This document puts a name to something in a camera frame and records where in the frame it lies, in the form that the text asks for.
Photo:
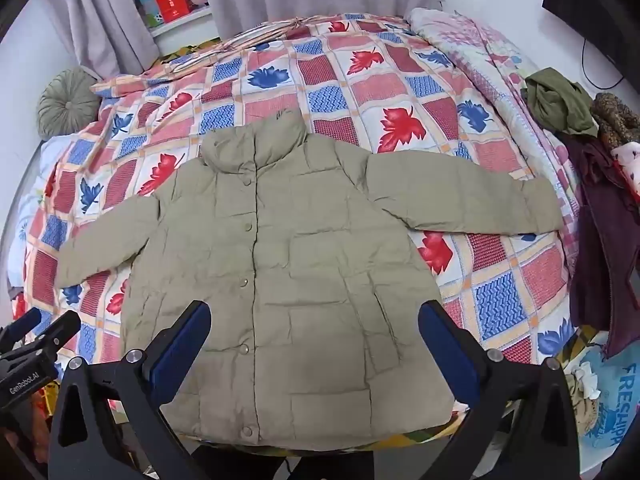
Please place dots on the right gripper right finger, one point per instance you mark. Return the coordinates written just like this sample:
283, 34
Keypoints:
543, 443

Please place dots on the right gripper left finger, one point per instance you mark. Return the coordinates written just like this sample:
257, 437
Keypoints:
85, 441

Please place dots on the olive green puffer jacket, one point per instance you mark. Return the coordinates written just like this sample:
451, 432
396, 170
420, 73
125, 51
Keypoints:
300, 245

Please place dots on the blue printed bag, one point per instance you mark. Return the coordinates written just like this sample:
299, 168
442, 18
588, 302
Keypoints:
604, 393

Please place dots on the dark maroon garment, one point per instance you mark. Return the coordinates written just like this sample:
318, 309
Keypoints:
604, 289

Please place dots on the round green velvet cushion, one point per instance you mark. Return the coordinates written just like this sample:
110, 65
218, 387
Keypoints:
67, 104

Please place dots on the pink floral cloth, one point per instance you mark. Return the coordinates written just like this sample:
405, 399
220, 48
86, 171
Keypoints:
628, 157

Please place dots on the leopard print garment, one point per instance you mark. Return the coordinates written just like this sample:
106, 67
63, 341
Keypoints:
618, 124

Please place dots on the olive green garment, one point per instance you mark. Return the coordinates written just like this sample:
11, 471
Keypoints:
558, 104

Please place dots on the grey curtain left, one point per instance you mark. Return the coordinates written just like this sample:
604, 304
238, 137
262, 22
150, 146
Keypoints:
107, 37

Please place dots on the leaf patterned patchwork quilt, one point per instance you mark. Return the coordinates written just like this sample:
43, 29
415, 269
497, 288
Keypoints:
364, 79

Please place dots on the pink floral blanket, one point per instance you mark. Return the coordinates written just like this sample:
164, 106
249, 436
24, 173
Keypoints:
498, 69

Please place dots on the black wall television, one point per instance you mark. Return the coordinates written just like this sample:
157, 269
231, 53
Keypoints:
610, 25

